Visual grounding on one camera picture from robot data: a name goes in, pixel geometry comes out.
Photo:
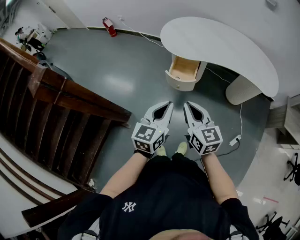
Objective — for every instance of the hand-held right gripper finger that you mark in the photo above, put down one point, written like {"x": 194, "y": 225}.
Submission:
{"x": 203, "y": 112}
{"x": 186, "y": 114}

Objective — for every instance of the red floor tape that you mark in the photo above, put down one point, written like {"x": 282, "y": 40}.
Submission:
{"x": 270, "y": 199}

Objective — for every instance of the red fire extinguisher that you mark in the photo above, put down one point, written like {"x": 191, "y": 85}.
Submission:
{"x": 109, "y": 27}

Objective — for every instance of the white door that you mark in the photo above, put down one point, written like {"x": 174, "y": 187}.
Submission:
{"x": 63, "y": 14}

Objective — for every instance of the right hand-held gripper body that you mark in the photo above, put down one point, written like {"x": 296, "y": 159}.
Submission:
{"x": 207, "y": 138}

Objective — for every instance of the person's right shoe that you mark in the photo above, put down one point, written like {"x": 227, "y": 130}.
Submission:
{"x": 181, "y": 148}

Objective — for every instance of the person's left forearm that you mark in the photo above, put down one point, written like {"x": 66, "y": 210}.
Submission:
{"x": 124, "y": 175}

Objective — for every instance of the white curved desk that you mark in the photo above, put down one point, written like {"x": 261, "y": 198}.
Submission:
{"x": 215, "y": 47}

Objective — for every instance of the white wall socket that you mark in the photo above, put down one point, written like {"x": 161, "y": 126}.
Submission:
{"x": 120, "y": 17}

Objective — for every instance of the person's left shoe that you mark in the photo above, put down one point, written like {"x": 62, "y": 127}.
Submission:
{"x": 161, "y": 150}

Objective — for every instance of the dark wooden stair railing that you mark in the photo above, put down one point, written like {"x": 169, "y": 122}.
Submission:
{"x": 58, "y": 112}

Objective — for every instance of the black t-shirt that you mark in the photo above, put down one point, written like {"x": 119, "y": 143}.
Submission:
{"x": 164, "y": 201}

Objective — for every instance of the wooden drawer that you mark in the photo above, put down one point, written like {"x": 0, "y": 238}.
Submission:
{"x": 181, "y": 82}

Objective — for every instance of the grey shelf unit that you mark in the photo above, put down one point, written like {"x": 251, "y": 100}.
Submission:
{"x": 289, "y": 122}

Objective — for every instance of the person's right forearm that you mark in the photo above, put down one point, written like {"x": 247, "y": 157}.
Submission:
{"x": 220, "y": 178}

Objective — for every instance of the white power strip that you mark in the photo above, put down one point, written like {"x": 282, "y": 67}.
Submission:
{"x": 235, "y": 140}

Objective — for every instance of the black office chair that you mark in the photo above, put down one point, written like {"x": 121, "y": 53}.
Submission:
{"x": 294, "y": 167}
{"x": 274, "y": 225}

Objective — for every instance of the person's shoe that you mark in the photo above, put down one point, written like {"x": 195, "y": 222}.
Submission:
{"x": 181, "y": 148}
{"x": 161, "y": 150}

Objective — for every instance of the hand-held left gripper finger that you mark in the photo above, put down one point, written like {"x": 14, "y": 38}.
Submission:
{"x": 170, "y": 117}
{"x": 150, "y": 112}

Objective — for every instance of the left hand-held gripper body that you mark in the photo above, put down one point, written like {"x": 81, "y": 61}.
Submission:
{"x": 143, "y": 137}

